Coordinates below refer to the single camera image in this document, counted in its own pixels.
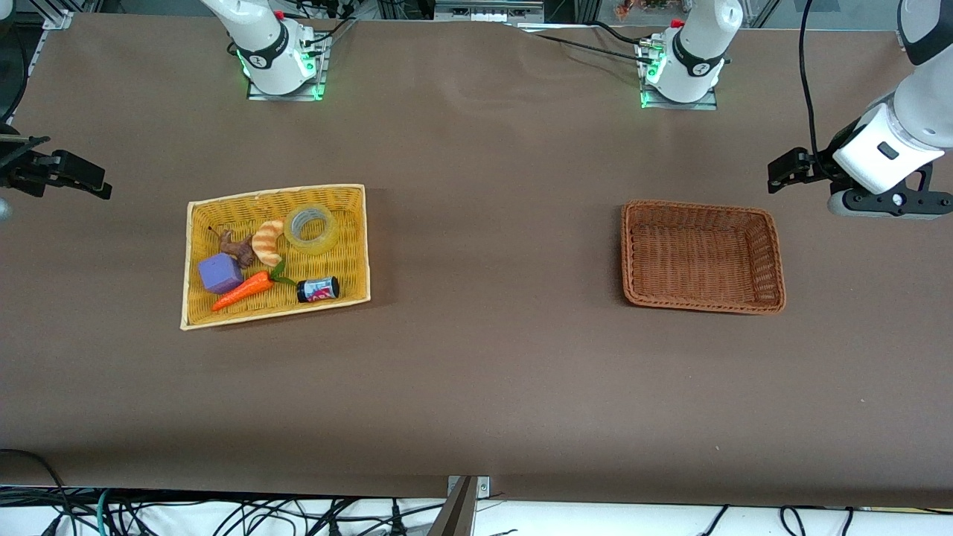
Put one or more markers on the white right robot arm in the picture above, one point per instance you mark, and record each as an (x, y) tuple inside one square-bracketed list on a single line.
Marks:
[(268, 52)]

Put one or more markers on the yellow woven tray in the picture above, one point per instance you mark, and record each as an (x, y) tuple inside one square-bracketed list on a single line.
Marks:
[(342, 268)]

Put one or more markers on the toy croissant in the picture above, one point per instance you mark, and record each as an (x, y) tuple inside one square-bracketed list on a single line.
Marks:
[(266, 242)]

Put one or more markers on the orange toy carrot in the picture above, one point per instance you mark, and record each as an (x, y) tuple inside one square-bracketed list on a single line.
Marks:
[(242, 290)]

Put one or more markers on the brown woven basket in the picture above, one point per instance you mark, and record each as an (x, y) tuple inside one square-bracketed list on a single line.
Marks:
[(700, 257)]

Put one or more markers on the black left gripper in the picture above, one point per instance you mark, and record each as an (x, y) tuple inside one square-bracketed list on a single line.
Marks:
[(829, 158)]

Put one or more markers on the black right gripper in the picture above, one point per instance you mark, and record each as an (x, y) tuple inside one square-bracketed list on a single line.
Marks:
[(16, 165)]

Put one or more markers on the brown root toy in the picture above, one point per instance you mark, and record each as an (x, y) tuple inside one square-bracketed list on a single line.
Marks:
[(240, 249)]

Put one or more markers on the purple cube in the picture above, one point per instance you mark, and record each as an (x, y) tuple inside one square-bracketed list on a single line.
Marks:
[(220, 274)]

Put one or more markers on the yellowish clear tape roll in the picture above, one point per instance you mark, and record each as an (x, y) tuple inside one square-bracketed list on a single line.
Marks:
[(324, 243)]

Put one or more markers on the aluminium profile bracket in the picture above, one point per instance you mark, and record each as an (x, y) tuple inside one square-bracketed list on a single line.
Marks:
[(460, 506)]

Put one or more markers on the aluminium frame rail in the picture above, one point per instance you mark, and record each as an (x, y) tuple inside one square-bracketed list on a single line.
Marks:
[(53, 22)]

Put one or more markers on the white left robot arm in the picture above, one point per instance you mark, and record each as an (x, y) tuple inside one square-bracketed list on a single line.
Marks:
[(700, 45)]

